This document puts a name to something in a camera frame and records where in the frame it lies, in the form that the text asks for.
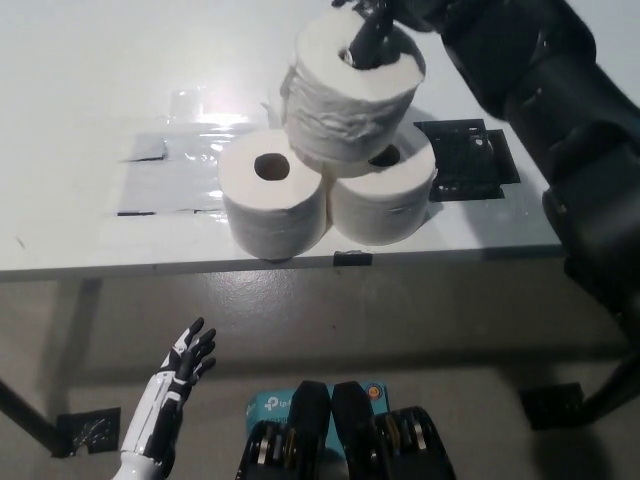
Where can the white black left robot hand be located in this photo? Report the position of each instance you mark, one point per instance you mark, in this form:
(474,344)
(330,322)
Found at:
(160,405)

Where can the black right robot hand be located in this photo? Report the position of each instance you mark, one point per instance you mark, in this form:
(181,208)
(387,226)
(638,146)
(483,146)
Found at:
(377,40)

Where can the wrinkled white toilet paper roll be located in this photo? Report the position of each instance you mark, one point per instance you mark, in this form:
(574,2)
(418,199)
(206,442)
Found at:
(350,110)

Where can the black floor tape patch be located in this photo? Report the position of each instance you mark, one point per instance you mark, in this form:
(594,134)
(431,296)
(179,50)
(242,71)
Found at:
(552,406)
(87,430)

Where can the teal tp-link box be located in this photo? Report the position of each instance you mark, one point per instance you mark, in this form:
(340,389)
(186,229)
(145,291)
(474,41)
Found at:
(270,406)

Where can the black table leg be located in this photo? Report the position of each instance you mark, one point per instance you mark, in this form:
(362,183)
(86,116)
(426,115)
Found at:
(27,412)
(615,387)

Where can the large black tape patch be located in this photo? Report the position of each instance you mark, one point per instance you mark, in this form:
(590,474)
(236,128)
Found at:
(470,172)

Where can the clear grey taped plastic sheet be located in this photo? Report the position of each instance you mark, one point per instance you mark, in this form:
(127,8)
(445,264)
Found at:
(170,190)

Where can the small black tape strip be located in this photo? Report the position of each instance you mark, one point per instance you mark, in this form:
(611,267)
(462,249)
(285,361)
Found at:
(353,258)

